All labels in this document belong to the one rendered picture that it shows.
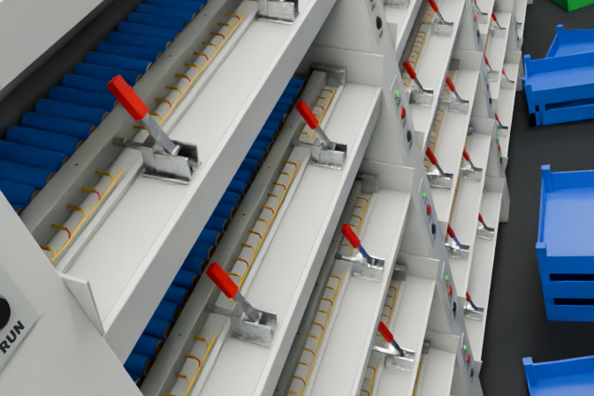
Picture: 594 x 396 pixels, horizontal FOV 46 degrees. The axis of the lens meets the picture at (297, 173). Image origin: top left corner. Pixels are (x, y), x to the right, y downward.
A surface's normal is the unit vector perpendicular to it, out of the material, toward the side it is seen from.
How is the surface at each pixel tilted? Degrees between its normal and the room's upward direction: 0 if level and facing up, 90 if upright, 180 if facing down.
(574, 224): 0
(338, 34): 90
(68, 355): 90
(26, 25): 108
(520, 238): 0
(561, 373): 90
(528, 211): 0
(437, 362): 18
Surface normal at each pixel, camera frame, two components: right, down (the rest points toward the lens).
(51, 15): 0.96, 0.18
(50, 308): 0.91, -0.06
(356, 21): -0.29, 0.62
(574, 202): -0.30, -0.78
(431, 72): -0.01, -0.76
